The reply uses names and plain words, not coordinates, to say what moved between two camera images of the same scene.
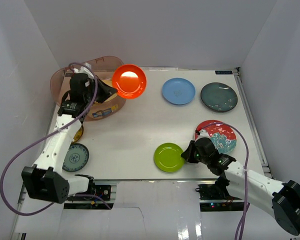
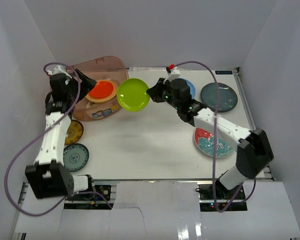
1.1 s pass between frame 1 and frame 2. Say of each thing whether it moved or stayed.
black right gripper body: moved
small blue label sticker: stayed
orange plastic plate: moved
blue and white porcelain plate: stayed
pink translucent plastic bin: stayed
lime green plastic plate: moved
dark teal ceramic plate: stayed
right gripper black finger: moved
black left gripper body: moved
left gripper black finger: moved
